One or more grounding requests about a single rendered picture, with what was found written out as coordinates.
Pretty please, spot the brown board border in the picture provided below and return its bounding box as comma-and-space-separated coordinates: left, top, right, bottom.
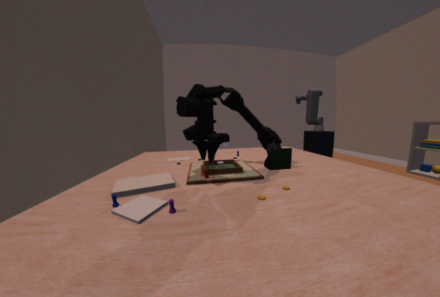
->
187, 161, 264, 185

